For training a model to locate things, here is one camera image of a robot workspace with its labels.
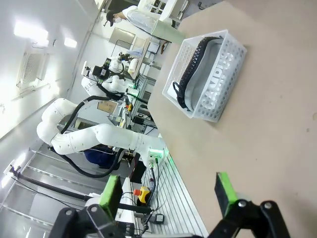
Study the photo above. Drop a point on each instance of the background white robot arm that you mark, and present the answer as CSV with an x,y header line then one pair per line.
x,y
132,65

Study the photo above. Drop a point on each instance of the person with black cap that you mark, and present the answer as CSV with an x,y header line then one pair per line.
x,y
141,18

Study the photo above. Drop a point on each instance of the small ceiling light panel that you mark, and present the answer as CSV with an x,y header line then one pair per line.
x,y
70,42

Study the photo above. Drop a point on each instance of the white side table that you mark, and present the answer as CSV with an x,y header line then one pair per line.
x,y
168,32

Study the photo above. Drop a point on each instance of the small black device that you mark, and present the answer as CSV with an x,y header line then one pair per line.
x,y
159,218

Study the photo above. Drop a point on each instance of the brown framed board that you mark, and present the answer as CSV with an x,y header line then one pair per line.
x,y
107,107

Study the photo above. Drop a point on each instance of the grey black pencil case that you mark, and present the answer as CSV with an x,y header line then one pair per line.
x,y
190,67

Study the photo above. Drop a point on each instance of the aluminium slotted mounting plate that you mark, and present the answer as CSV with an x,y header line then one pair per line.
x,y
178,198

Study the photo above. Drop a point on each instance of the black power adapter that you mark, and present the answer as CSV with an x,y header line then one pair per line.
x,y
138,120

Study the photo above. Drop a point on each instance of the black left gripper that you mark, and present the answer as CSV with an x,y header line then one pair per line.
x,y
102,71

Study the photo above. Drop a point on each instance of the grey CAMPUS pouch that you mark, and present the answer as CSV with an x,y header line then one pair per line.
x,y
205,64

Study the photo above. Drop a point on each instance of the ceiling air vent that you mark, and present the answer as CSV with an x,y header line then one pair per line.
x,y
31,68

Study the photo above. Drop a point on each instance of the metal shelf rack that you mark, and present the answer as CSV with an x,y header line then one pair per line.
x,y
148,62

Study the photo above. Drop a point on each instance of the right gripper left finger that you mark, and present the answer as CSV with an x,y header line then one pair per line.
x,y
111,196

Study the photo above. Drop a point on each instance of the yellow red emergency stop button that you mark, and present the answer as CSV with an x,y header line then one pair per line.
x,y
142,196

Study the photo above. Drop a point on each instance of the large ceiling light panel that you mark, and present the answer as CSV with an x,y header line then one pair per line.
x,y
31,28

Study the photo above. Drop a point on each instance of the white perforated plastic basket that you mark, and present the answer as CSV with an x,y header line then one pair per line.
x,y
223,99

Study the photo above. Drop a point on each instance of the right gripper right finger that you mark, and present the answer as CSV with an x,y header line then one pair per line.
x,y
225,193

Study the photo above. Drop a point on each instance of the person in dark blue clothes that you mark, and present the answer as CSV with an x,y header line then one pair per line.
x,y
99,158

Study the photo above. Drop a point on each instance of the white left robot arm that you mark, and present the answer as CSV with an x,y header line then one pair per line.
x,y
111,138

